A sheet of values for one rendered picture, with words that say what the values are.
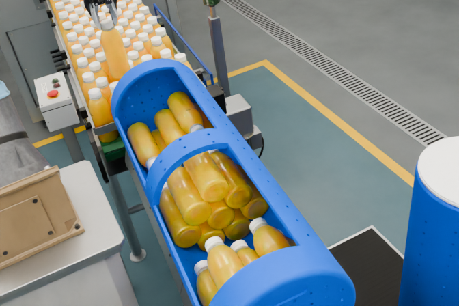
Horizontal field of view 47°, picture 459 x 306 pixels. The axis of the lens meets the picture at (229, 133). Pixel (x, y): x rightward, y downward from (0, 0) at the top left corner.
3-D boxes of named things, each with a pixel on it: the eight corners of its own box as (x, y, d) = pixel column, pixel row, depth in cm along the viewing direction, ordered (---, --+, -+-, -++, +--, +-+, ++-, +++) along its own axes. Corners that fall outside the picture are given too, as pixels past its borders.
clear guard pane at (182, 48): (225, 170, 228) (210, 75, 199) (172, 88, 287) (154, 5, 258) (227, 170, 228) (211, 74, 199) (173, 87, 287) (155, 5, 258)
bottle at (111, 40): (135, 72, 177) (122, 24, 166) (119, 81, 173) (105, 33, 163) (123, 66, 181) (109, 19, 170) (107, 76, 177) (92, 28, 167)
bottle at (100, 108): (112, 128, 185) (98, 87, 175) (122, 136, 181) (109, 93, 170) (95, 138, 182) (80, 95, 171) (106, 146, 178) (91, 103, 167)
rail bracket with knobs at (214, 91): (204, 125, 181) (200, 100, 174) (197, 115, 186) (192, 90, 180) (231, 116, 183) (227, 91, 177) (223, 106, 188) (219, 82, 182)
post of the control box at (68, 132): (126, 296, 237) (56, 117, 177) (123, 289, 240) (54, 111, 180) (134, 291, 238) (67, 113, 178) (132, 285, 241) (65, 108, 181)
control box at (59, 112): (50, 132, 170) (39, 106, 164) (43, 103, 185) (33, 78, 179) (80, 123, 173) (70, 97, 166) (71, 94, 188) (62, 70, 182)
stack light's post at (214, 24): (240, 218, 266) (210, 20, 200) (238, 214, 269) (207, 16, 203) (248, 216, 267) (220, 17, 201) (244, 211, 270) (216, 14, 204)
